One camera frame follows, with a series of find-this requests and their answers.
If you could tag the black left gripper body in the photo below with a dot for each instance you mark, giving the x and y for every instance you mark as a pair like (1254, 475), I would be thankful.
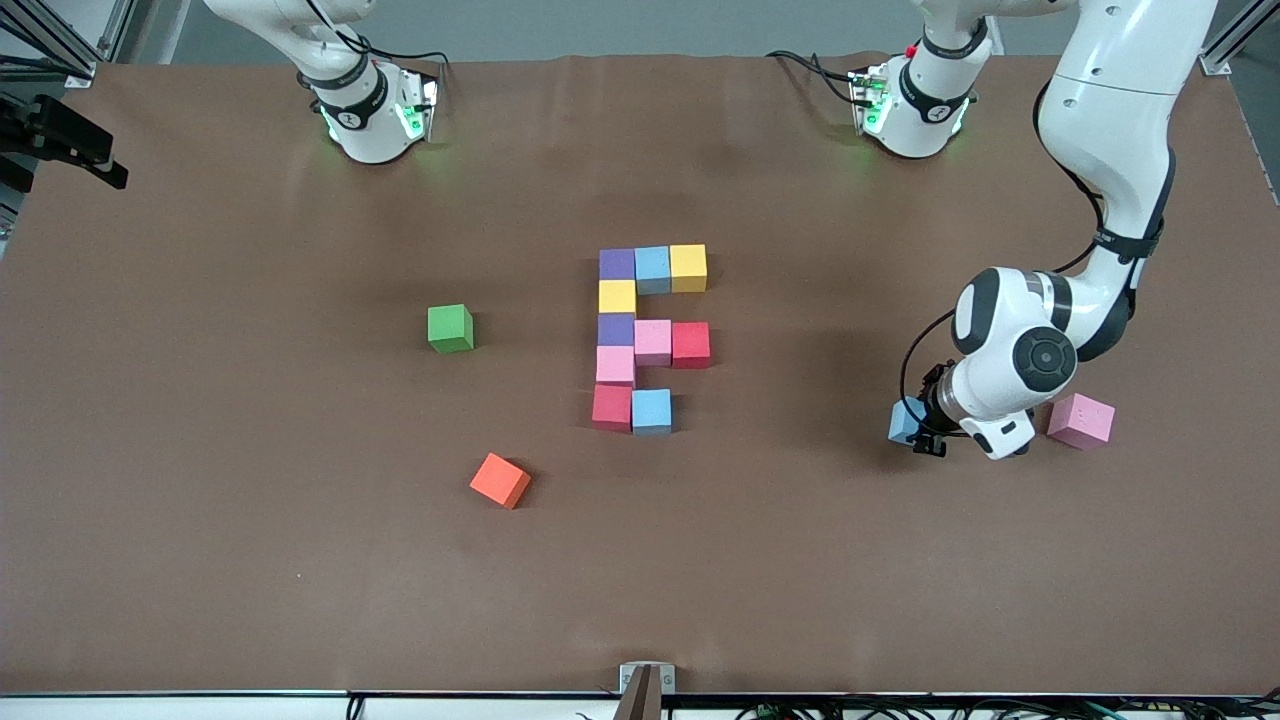
(934, 399)

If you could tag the light blue foam cube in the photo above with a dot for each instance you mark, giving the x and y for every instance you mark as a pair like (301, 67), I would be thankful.
(903, 420)
(652, 412)
(652, 270)

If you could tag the red foam cube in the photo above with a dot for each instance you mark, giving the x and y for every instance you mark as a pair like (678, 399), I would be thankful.
(690, 345)

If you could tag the yellow foam cube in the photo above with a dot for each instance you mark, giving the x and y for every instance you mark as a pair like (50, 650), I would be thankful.
(688, 268)
(617, 298)

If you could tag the pink foam cube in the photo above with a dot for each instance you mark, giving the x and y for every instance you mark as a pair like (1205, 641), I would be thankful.
(616, 366)
(1085, 422)
(654, 342)

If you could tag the crimson foam cube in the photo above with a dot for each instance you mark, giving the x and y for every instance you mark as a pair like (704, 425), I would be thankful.
(612, 408)

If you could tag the purple foam cube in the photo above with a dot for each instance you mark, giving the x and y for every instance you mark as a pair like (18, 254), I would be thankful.
(618, 266)
(616, 330)

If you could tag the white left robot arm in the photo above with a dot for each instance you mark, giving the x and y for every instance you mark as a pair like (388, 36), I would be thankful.
(1110, 120)

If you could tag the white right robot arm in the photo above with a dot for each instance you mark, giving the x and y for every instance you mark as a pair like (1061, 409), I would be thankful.
(360, 110)

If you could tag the green foam cube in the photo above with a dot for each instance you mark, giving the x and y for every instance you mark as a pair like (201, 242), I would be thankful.
(450, 328)

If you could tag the brown table mat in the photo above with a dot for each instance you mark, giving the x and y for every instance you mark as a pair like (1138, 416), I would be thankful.
(200, 560)

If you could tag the orange foam cube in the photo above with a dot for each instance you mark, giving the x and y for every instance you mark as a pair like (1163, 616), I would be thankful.
(500, 480)

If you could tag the aluminium frame post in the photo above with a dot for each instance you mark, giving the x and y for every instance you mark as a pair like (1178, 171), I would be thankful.
(78, 72)
(118, 25)
(1215, 62)

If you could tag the metal edge bracket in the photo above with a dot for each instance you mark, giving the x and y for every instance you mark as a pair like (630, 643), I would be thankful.
(630, 678)

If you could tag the white table edge rail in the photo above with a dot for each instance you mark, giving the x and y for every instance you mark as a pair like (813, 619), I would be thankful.
(150, 710)

